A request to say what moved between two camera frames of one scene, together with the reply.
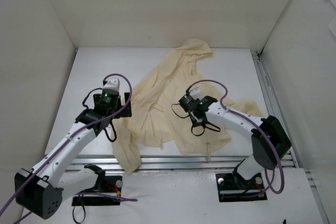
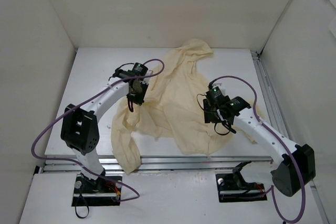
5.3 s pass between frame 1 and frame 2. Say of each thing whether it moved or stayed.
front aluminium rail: stayed
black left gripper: moved
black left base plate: stayed
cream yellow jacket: stayed
